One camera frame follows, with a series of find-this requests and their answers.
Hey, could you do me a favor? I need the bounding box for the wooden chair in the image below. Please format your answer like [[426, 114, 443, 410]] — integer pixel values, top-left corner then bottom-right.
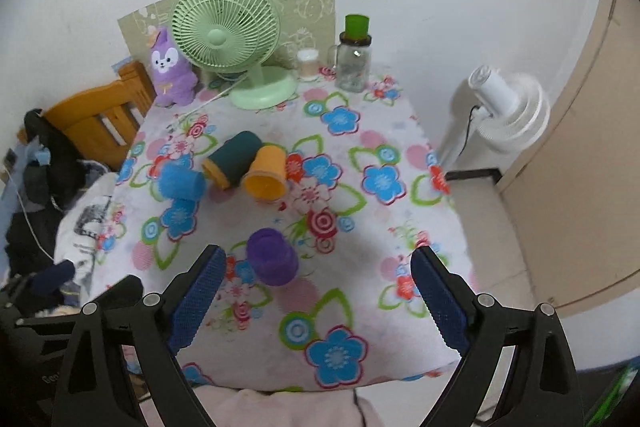
[[17, 61, 157, 172]]

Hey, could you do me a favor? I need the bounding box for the dark blue cloth roll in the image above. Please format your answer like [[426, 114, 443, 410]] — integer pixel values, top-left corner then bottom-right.
[[27, 260, 77, 295]]

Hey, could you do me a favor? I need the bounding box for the patterned wall paper sheet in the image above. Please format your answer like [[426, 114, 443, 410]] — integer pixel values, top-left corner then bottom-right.
[[117, 0, 338, 70]]

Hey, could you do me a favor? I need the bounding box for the green striped object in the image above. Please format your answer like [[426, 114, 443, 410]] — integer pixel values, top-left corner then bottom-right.
[[597, 364, 638, 427]]

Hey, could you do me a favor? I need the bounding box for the glass jar with green lid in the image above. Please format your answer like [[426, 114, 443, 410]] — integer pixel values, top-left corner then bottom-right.
[[327, 13, 374, 94]]

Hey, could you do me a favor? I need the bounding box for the beige wooden door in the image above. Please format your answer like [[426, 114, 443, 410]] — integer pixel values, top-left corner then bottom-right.
[[500, 0, 640, 308]]

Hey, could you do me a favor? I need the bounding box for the small translucent white cup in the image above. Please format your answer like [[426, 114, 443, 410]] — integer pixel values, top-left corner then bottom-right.
[[296, 49, 321, 82]]

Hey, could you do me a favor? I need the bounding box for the green desk fan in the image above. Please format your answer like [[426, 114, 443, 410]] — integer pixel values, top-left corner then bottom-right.
[[171, 0, 299, 110]]

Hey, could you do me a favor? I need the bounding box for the white desk fan cable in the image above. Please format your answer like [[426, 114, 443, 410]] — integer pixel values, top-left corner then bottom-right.
[[170, 74, 251, 128]]

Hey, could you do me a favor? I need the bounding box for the purple cup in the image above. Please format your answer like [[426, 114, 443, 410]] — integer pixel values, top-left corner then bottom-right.
[[246, 228, 300, 286]]

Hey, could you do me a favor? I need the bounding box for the white standing fan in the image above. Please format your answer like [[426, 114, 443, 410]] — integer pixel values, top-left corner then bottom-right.
[[436, 64, 551, 170]]

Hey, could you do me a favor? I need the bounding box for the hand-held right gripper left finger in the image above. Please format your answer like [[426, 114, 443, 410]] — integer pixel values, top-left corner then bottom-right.
[[51, 245, 227, 427]]

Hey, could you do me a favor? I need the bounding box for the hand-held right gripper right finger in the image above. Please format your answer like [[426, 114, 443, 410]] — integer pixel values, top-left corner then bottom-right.
[[410, 246, 585, 427]]

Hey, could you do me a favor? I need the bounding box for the teal cup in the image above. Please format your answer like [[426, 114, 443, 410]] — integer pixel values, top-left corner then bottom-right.
[[202, 131, 262, 190]]

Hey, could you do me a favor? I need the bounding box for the floral tablecloth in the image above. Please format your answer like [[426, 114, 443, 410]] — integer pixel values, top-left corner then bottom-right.
[[87, 62, 478, 393]]

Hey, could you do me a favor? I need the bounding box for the black fan cable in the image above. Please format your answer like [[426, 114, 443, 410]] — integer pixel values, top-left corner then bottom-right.
[[460, 106, 488, 158]]

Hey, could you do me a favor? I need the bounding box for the blue cup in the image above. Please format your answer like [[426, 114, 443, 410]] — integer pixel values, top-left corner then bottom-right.
[[159, 164, 207, 200]]

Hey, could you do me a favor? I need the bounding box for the pile of dark clothes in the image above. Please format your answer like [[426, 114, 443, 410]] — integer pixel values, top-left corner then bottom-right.
[[5, 108, 101, 278]]

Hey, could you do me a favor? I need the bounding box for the white printed cloth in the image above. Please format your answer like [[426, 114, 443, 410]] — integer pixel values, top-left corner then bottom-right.
[[54, 172, 121, 303]]

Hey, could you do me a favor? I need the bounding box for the purple plush toy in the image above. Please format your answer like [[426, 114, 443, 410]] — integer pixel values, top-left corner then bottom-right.
[[149, 27, 198, 108]]

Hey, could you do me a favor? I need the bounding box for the pink cloth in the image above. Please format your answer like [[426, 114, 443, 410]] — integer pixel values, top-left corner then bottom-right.
[[192, 384, 381, 427]]

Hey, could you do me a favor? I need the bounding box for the orange cup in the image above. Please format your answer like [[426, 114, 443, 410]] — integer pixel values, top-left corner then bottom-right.
[[241, 145, 290, 202]]

